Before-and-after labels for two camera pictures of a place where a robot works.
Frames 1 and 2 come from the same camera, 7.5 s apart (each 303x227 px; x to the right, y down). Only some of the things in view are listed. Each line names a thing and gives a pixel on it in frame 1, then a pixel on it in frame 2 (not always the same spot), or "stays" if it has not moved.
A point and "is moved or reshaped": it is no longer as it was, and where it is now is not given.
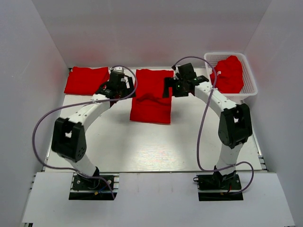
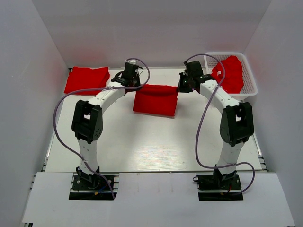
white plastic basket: (250, 86) stays
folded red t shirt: (86, 81) stays
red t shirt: (149, 105) is moved or reshaped
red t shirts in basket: (229, 75) stays
